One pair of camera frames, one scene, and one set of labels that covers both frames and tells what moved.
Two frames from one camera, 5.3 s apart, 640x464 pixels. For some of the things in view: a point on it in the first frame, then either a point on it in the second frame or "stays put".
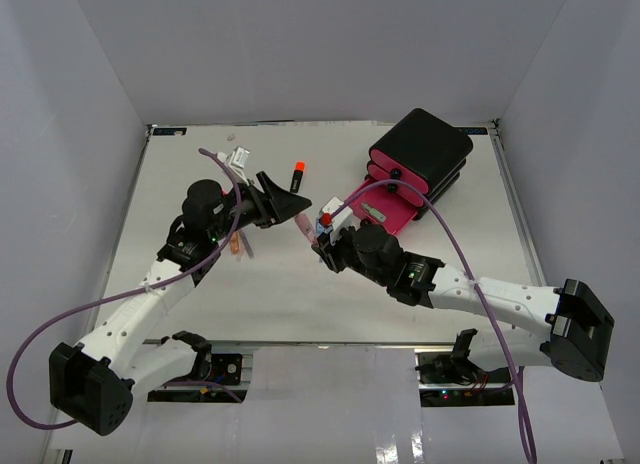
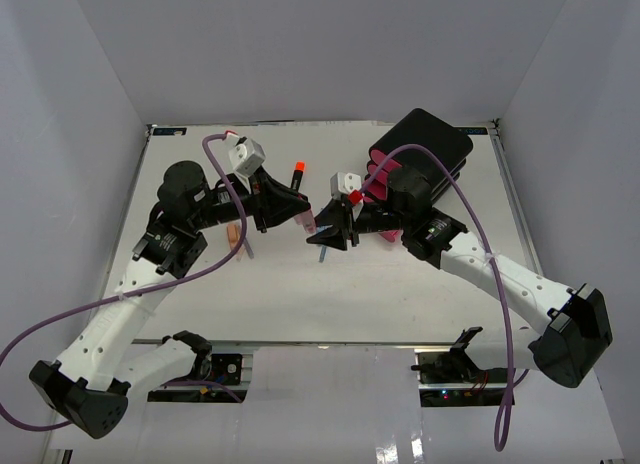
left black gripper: x=285 y=204 stays put
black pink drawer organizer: x=420 y=149 stays put
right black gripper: x=329 y=251 -> x=335 y=213
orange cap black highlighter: x=298 y=172 stays put
